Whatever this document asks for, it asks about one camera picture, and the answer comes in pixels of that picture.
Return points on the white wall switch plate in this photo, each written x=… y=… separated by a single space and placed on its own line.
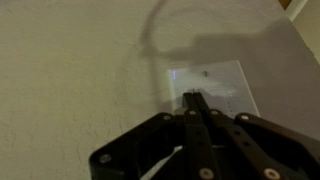
x=223 y=85

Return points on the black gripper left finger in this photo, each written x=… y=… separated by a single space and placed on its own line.
x=183 y=141

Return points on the white baseboard trim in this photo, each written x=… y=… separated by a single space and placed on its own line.
x=292 y=8

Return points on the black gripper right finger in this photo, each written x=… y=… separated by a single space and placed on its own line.
x=250 y=148

